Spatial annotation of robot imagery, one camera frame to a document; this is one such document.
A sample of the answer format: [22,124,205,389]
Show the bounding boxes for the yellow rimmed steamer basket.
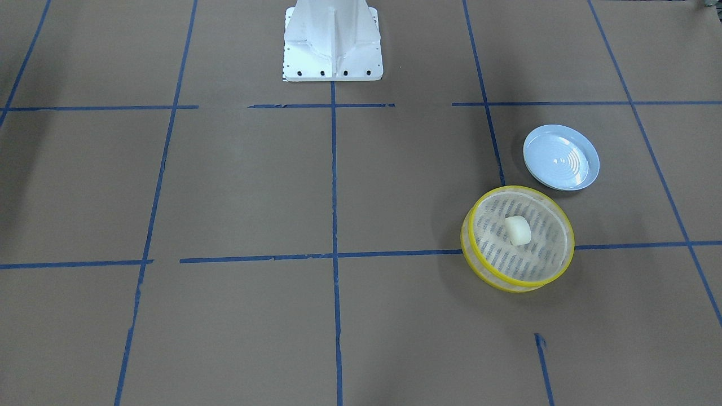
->
[460,186,575,293]

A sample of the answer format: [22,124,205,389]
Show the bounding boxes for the light blue plate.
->
[522,124,600,192]

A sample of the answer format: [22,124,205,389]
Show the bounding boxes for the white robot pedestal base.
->
[282,1,384,82]

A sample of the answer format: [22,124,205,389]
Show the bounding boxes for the white steamed bun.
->
[504,215,532,246]

